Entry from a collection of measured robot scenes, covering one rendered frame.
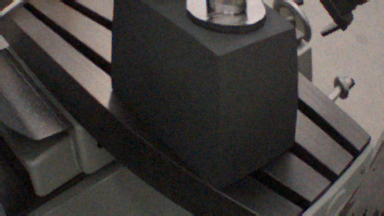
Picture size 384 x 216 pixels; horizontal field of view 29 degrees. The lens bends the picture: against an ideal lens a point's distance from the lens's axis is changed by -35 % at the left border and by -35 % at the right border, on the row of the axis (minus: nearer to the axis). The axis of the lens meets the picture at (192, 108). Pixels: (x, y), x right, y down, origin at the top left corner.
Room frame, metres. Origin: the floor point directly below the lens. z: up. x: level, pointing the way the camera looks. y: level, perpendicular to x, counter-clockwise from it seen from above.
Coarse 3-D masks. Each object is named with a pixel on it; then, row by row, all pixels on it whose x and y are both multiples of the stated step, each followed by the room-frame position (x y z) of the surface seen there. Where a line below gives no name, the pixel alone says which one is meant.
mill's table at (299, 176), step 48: (48, 0) 1.25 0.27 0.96; (96, 0) 1.20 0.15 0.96; (48, 48) 1.08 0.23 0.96; (96, 48) 1.06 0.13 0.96; (96, 96) 0.95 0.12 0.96; (144, 144) 0.88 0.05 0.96; (336, 144) 0.84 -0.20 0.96; (192, 192) 0.82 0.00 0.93; (240, 192) 0.78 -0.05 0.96; (288, 192) 0.78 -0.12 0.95; (336, 192) 0.76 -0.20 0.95
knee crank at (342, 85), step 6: (336, 78) 1.47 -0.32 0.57; (342, 78) 1.46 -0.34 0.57; (348, 78) 1.48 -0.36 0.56; (336, 84) 1.47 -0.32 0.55; (342, 84) 1.45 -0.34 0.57; (348, 84) 1.47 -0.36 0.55; (354, 84) 1.50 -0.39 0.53; (336, 90) 1.44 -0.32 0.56; (342, 90) 1.45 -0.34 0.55; (348, 90) 1.45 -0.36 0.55; (330, 96) 1.42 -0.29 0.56; (336, 96) 1.43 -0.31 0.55; (342, 96) 1.45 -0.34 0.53
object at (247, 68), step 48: (144, 0) 0.90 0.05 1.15; (192, 0) 0.88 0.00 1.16; (144, 48) 0.89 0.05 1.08; (192, 48) 0.82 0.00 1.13; (240, 48) 0.80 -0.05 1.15; (288, 48) 0.84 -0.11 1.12; (144, 96) 0.90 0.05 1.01; (192, 96) 0.82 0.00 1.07; (240, 96) 0.80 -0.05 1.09; (288, 96) 0.84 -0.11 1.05; (192, 144) 0.82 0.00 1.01; (240, 144) 0.80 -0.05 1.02; (288, 144) 0.85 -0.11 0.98
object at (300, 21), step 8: (280, 0) 1.56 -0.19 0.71; (288, 0) 1.54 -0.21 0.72; (296, 0) 1.55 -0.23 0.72; (272, 8) 1.58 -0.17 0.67; (280, 8) 1.57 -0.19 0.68; (288, 8) 1.54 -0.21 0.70; (296, 8) 1.52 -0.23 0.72; (288, 16) 1.54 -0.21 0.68; (296, 16) 1.53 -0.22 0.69; (304, 16) 1.51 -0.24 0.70; (296, 24) 1.53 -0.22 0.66; (304, 24) 1.50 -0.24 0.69; (304, 32) 1.50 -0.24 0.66; (304, 40) 1.51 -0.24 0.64
